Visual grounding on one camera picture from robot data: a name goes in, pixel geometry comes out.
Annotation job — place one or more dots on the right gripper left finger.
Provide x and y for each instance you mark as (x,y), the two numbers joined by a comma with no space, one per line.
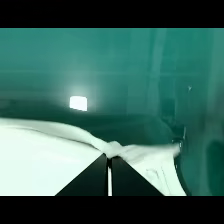
(93,181)

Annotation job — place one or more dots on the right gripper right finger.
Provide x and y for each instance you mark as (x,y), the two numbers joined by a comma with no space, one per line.
(128,181)

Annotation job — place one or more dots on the white shirt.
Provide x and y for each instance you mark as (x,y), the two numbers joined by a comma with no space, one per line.
(36,160)

